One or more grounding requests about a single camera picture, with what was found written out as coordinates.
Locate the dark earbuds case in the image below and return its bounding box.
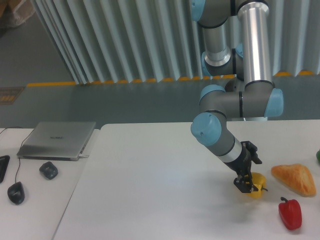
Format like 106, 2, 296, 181
39, 161, 59, 180

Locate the yellow bell pepper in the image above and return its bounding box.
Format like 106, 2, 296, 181
246, 172, 268, 199

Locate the green pepper at edge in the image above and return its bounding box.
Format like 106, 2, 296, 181
316, 150, 320, 163

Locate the black computer mouse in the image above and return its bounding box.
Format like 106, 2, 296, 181
7, 181, 25, 205

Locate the yellow floor sign sticker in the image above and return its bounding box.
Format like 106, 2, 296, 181
0, 86, 25, 105

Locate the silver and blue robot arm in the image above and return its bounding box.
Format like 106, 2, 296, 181
190, 0, 284, 193

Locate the brown cardboard box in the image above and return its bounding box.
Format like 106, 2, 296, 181
0, 0, 35, 37

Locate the red bell pepper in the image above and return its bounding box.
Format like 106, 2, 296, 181
278, 196, 302, 231

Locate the black keyboard corner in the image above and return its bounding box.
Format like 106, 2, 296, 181
0, 155, 10, 183

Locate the white folding partition screen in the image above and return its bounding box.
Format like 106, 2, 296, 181
32, 0, 320, 84

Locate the silver closed laptop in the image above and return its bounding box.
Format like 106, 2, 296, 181
17, 121, 96, 161

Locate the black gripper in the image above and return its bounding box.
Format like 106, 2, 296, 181
225, 141, 262, 194

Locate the black mouse cable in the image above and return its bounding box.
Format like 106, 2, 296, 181
0, 126, 35, 184

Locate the triangular orange pastry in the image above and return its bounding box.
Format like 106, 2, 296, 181
271, 163, 317, 197

